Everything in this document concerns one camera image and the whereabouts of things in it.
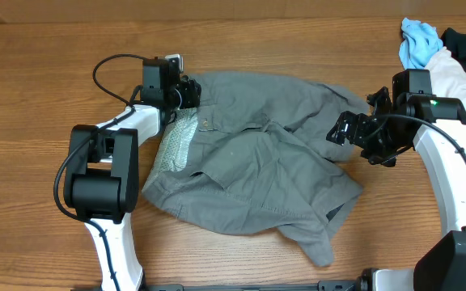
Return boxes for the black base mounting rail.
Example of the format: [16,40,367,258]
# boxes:
[70,279,363,291]

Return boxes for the light blue cloth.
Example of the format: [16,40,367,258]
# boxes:
[398,18,445,69]

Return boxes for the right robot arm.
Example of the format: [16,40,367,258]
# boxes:
[326,69,466,290]

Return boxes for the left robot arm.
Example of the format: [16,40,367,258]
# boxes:
[53,54,201,291]

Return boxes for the grey shorts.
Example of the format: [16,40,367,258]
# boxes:
[142,71,368,267]

